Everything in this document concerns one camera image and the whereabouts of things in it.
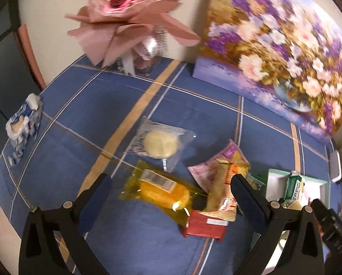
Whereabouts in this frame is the pink flower bouquet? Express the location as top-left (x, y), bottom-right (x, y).
top-left (66, 0), bottom-right (200, 75)

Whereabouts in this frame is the beige orange snack packet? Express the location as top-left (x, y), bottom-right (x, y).
top-left (201, 152), bottom-right (250, 222)

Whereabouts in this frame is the green white cracker packet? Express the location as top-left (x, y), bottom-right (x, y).
top-left (284, 171), bottom-right (305, 202)

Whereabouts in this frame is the clear-wrapped white round pastry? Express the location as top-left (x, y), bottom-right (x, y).
top-left (129, 117), bottom-right (196, 173)

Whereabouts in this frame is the crumpled blue white wrapper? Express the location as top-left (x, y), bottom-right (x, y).
top-left (6, 93), bottom-right (43, 166)

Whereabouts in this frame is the green-edged clear round cookie pack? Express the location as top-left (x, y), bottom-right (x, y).
top-left (246, 173), bottom-right (266, 191)

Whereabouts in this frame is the blue plaid tablecloth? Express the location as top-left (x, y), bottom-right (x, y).
top-left (0, 58), bottom-right (336, 274)

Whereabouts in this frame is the white rectangular device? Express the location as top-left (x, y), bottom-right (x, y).
top-left (330, 150), bottom-right (342, 183)

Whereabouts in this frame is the red rectangular snack bar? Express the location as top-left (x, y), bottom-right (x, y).
top-left (182, 210), bottom-right (229, 242)

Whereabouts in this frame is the yellow cake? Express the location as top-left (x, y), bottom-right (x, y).
top-left (119, 160), bottom-right (207, 226)

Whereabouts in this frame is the pink snack packet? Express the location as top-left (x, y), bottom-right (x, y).
top-left (187, 139), bottom-right (248, 193)

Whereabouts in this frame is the cream jelly cup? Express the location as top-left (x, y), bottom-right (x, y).
top-left (283, 199), bottom-right (303, 210)

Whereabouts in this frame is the white teal-rimmed tray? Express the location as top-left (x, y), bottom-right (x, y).
top-left (265, 168), bottom-right (330, 210)

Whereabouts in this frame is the floral canvas painting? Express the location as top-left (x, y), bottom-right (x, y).
top-left (193, 0), bottom-right (342, 142)

